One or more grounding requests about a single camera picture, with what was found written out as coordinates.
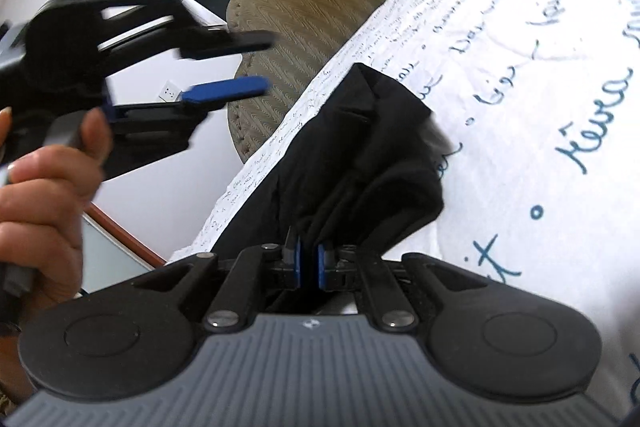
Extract wooden door frame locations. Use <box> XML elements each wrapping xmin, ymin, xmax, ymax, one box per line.
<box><xmin>82</xmin><ymin>211</ymin><xmax>169</xmax><ymax>270</ymax></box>

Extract black pants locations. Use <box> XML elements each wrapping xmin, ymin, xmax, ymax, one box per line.
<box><xmin>212</xmin><ymin>62</ymin><xmax>446</xmax><ymax>308</ymax></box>

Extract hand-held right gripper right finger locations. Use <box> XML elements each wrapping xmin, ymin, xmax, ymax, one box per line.
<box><xmin>316</xmin><ymin>241</ymin><xmax>453</xmax><ymax>332</ymax></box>

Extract frosted glass flower-pattern door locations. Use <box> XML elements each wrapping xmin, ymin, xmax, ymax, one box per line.
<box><xmin>80</xmin><ymin>217</ymin><xmax>157</xmax><ymax>294</ymax></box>

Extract white wall socket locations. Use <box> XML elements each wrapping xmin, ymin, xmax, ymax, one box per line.
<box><xmin>159</xmin><ymin>79</ymin><xmax>183</xmax><ymax>104</ymax></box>

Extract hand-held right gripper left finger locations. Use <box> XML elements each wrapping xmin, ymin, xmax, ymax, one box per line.
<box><xmin>132</xmin><ymin>227</ymin><xmax>305</xmax><ymax>332</ymax></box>

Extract white script-printed blanket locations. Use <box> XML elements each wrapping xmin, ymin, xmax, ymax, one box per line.
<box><xmin>172</xmin><ymin>0</ymin><xmax>640</xmax><ymax>427</ymax></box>

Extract person's left hand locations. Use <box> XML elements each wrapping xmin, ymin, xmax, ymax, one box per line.
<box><xmin>0</xmin><ymin>107</ymin><xmax>114</xmax><ymax>404</ymax></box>

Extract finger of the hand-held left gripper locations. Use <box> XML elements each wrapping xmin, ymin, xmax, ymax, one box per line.
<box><xmin>177</xmin><ymin>31</ymin><xmax>277</xmax><ymax>60</ymax></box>
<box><xmin>177</xmin><ymin>76</ymin><xmax>272</xmax><ymax>106</ymax></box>

